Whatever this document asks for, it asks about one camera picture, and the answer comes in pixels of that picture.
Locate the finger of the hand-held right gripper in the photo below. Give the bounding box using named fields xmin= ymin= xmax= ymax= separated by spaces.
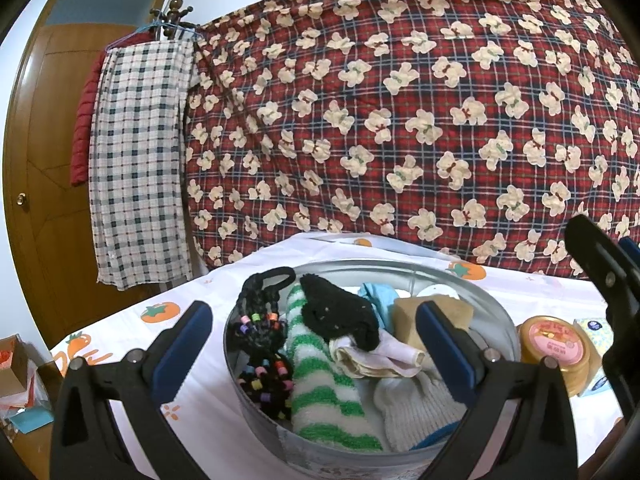
xmin=619 ymin=236 xmax=640 ymax=272
xmin=564 ymin=214 xmax=640 ymax=313

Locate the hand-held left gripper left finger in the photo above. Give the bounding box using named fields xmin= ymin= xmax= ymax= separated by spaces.
xmin=50 ymin=300 xmax=215 ymax=480

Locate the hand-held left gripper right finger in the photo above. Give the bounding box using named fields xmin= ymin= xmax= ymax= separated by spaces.
xmin=415 ymin=302 xmax=581 ymax=480

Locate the yellow sponge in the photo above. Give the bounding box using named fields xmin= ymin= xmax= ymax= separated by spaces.
xmin=392 ymin=294 xmax=475 ymax=341

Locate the white knit sock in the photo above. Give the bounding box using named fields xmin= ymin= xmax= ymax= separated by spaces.
xmin=372 ymin=367 xmax=468 ymax=453

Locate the cream waffle cloth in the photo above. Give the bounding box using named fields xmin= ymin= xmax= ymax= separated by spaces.
xmin=327 ymin=332 xmax=431 ymax=380

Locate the light blue cloth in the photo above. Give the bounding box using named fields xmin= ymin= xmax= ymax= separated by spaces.
xmin=357 ymin=281 xmax=401 ymax=333

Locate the black braided beaded cord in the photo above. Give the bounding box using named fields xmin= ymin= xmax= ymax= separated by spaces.
xmin=227 ymin=266 xmax=297 ymax=421

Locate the black fuzzy washcloth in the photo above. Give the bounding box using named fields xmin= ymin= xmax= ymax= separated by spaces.
xmin=299 ymin=274 xmax=382 ymax=353

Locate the round metal tin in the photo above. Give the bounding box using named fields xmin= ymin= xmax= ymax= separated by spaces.
xmin=222 ymin=258 xmax=523 ymax=473

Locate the green striped fuzzy sock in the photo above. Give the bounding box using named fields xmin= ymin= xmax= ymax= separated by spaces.
xmin=285 ymin=282 xmax=383 ymax=453

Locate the blue dotted tissue box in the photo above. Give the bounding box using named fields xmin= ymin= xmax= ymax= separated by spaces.
xmin=572 ymin=317 xmax=615 ymax=393

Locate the round yellow pink-lidded jar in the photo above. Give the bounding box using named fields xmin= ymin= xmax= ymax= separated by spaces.
xmin=515 ymin=315 xmax=592 ymax=398

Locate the fruit print tablecloth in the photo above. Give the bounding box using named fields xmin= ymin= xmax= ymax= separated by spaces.
xmin=47 ymin=232 xmax=640 ymax=480

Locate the teal paper sheet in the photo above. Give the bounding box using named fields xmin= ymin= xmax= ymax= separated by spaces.
xmin=7 ymin=407 xmax=53 ymax=433

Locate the cardboard box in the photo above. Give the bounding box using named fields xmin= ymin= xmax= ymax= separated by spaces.
xmin=0 ymin=335 xmax=38 ymax=401

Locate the checkered white cloth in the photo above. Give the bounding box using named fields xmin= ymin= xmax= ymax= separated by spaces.
xmin=89 ymin=40 xmax=196 ymax=292

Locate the wooden door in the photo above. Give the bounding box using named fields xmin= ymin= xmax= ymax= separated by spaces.
xmin=5 ymin=0 xmax=173 ymax=351

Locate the red padded jacket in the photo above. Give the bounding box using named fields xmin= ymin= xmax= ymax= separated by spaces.
xmin=70 ymin=47 xmax=108 ymax=186

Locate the red plaid bear blanket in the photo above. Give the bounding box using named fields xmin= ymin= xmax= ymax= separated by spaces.
xmin=182 ymin=0 xmax=640 ymax=281

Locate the blue clothes hanger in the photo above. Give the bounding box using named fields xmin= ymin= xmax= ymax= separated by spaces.
xmin=105 ymin=21 xmax=206 ymax=53

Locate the wooden coat rack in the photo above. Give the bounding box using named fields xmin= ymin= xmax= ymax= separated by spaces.
xmin=150 ymin=0 xmax=196 ymax=41

